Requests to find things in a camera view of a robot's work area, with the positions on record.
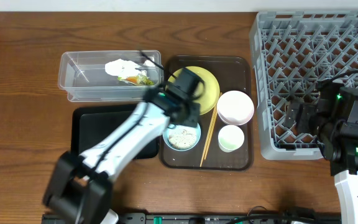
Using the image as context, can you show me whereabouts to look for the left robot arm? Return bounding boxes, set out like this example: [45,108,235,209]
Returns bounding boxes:
[42,68,204,223]

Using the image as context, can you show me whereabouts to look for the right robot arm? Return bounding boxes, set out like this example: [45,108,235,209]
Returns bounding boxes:
[284,80,358,223]

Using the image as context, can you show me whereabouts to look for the brown serving tray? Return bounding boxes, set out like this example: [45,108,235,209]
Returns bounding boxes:
[159,55,254,171]

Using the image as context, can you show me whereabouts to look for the white cup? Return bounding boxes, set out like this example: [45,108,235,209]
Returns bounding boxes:
[218,125,245,152]

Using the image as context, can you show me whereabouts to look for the grey dishwasher rack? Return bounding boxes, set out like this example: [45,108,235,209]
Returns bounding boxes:
[250,11,358,160]

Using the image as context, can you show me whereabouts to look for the black tray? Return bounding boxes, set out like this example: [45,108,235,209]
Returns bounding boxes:
[70,104,160,161]

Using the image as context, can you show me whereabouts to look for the white napkin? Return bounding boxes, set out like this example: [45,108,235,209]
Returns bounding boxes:
[104,59,141,78]

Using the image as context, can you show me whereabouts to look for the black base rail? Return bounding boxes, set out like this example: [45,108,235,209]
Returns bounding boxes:
[41,212,343,224]

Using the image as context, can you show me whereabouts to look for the blue bowl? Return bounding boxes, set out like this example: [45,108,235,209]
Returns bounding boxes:
[162,124,201,152]

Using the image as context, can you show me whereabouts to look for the pink bowl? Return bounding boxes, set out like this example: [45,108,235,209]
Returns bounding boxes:
[216,90,254,126]

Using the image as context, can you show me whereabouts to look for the clear plastic bin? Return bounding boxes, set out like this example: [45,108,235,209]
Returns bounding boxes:
[58,50,164,102]

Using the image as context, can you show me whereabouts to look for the yellow plate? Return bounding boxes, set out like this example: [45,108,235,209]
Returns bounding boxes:
[167,65,221,116]

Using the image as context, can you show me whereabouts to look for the yellow green snack wrapper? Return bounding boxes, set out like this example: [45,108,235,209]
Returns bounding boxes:
[117,75,154,86]

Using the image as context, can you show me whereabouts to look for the rice and food scraps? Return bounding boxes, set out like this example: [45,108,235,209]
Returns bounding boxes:
[168,129,197,151]

